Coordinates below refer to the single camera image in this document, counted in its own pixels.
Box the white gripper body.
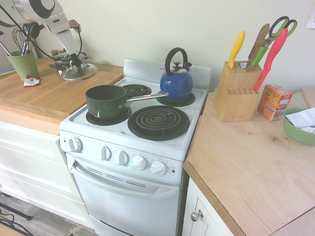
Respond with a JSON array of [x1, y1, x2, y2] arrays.
[[56, 29, 77, 56]]

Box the glass pot lid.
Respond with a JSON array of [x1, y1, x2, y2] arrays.
[[61, 61, 99, 83]]

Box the black round utensil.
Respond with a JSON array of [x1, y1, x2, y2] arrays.
[[23, 22, 42, 40]]

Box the dark green saucepan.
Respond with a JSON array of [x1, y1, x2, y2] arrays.
[[85, 85, 170, 119]]

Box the small red packet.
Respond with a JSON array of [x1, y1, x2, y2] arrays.
[[23, 74, 41, 89]]

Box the metal whisk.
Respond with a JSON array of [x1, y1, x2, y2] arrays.
[[11, 28, 28, 56]]

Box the green utensil cup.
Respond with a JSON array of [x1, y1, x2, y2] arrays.
[[6, 50, 40, 81]]

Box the black burner drip pan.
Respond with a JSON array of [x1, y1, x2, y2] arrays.
[[86, 105, 132, 126]]

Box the small black coil burner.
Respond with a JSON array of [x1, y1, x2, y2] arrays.
[[118, 84, 153, 99], [157, 90, 196, 107]]

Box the purple green cutting mat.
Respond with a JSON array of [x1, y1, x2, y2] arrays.
[[0, 68, 17, 77]]

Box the white stove knob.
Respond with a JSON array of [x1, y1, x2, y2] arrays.
[[130, 156, 148, 171], [101, 145, 113, 162], [150, 160, 167, 177], [115, 150, 130, 166], [68, 137, 84, 153]]

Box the large black coil burner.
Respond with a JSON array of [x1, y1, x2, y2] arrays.
[[127, 105, 191, 142]]

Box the white drawer cabinet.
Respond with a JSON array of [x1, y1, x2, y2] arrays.
[[0, 119, 93, 230]]

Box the white electric stove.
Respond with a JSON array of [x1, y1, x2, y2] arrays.
[[60, 59, 212, 236]]

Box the black stand legs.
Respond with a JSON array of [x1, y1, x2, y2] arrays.
[[0, 201, 33, 236]]

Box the wooden knife block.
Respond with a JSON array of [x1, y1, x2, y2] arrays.
[[213, 60, 263, 123]]

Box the metal cabinet knob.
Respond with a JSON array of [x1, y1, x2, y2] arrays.
[[190, 209, 204, 222]]

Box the orange baking soda box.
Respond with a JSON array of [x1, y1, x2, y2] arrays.
[[256, 84, 294, 122]]

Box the white door cabinet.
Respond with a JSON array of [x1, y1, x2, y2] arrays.
[[181, 177, 238, 236]]

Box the green black scissors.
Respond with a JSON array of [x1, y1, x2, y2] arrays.
[[261, 16, 298, 48]]

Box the white crumpled paper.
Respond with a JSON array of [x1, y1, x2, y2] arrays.
[[285, 108, 315, 135]]

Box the green ceramic bowl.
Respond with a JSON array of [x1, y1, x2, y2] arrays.
[[283, 107, 315, 147]]

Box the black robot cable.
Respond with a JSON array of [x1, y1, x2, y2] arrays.
[[0, 4, 86, 65]]

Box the blue kettle black handle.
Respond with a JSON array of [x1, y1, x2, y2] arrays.
[[159, 47, 193, 100]]

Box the white oven door handle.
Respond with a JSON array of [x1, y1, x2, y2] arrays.
[[69, 159, 181, 198]]

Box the yellow handled knife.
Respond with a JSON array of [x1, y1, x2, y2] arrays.
[[227, 30, 246, 69]]

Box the wooden handled knife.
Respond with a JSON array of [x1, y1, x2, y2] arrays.
[[246, 23, 271, 68]]

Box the green handled knife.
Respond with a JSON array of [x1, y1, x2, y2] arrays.
[[252, 45, 268, 67]]

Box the red handled knife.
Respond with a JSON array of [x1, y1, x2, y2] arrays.
[[253, 28, 289, 94]]

